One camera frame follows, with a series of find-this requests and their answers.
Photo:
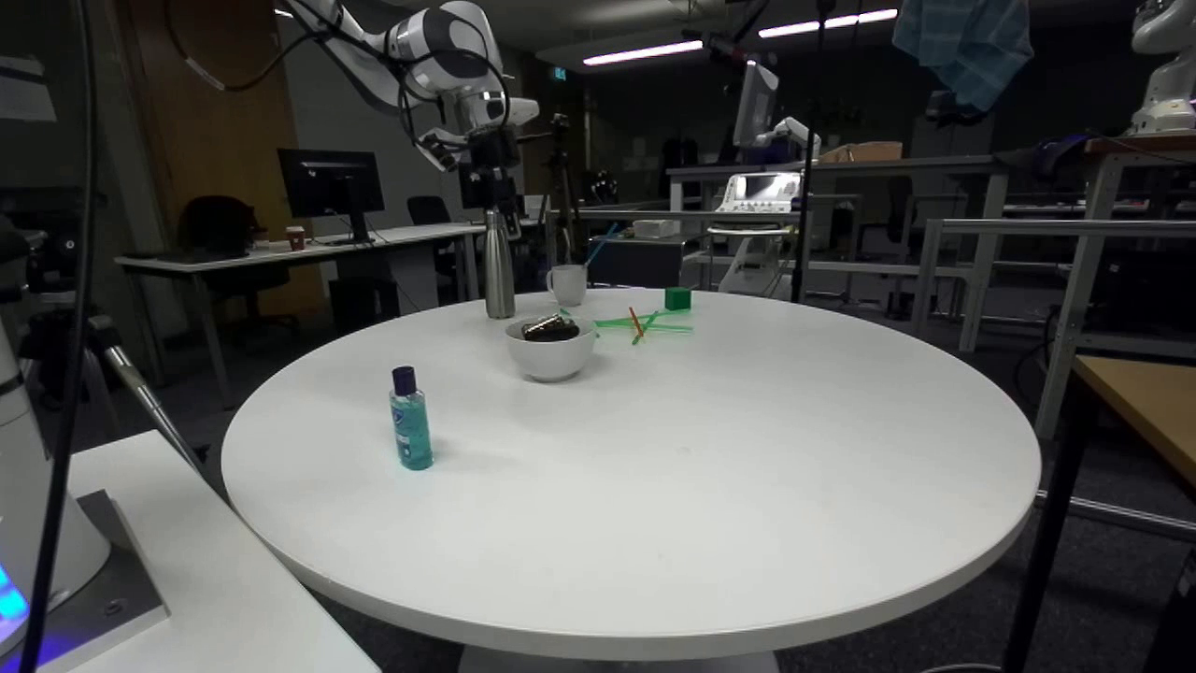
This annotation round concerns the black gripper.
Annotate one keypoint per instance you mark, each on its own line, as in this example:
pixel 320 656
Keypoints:
pixel 488 159

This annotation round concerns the black knife set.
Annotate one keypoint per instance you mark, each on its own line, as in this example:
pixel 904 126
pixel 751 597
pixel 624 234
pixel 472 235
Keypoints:
pixel 550 331

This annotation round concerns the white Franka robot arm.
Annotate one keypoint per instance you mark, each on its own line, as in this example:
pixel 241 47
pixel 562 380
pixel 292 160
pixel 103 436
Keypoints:
pixel 433 41

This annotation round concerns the white bowl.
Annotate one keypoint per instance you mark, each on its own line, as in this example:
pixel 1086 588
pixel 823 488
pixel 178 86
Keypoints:
pixel 550 361

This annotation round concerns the stainless steel water bottle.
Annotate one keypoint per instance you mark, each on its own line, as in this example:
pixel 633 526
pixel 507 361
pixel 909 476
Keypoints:
pixel 497 265

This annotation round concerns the white mug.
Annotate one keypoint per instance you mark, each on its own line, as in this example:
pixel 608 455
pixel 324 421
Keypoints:
pixel 568 284

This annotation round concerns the large black monitor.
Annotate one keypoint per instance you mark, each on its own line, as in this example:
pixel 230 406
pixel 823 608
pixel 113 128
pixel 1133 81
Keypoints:
pixel 327 180

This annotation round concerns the long green stick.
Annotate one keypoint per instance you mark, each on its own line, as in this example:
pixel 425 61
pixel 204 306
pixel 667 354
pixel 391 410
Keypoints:
pixel 610 325

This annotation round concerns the orange stick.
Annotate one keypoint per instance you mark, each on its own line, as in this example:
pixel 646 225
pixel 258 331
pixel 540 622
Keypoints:
pixel 636 325

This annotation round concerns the short green stick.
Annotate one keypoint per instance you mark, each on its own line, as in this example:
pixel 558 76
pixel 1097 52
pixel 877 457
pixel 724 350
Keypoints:
pixel 646 321

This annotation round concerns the small brown cup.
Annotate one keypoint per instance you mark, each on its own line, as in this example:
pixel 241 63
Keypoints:
pixel 295 235

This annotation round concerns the ceiling light tube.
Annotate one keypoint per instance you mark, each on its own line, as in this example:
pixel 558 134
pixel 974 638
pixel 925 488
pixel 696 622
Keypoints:
pixel 640 52
pixel 823 22

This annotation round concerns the small green cube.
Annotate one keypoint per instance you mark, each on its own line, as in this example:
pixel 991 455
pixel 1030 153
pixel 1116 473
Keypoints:
pixel 677 300

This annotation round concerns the teal bottle with blue cap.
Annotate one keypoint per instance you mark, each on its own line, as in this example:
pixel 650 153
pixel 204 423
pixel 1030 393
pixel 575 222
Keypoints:
pixel 411 432

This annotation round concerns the long white office desk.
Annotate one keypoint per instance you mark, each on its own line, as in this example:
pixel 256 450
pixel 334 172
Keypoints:
pixel 249 251

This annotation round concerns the black office chair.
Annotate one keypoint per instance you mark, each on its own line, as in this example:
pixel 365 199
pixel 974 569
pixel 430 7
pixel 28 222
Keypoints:
pixel 218 225

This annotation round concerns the grey slanted tripod leg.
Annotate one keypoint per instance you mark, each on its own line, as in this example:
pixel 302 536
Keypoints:
pixel 144 398

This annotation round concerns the white robot side table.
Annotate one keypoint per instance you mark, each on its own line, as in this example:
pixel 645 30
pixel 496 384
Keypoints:
pixel 236 584

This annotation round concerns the hanging blue cloth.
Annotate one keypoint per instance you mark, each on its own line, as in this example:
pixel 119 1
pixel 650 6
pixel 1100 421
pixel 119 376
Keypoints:
pixel 964 48

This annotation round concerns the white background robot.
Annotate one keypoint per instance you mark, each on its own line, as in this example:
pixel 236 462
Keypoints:
pixel 1166 76

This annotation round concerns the wooden table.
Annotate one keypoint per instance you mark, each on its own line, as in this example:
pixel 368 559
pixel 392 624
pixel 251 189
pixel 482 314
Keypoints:
pixel 1152 398

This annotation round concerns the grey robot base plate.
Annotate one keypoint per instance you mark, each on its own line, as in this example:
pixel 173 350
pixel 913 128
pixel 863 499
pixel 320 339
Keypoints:
pixel 118 584

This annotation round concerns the metal frame robot stand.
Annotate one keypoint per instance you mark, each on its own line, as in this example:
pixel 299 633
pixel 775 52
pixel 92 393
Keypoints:
pixel 1097 225

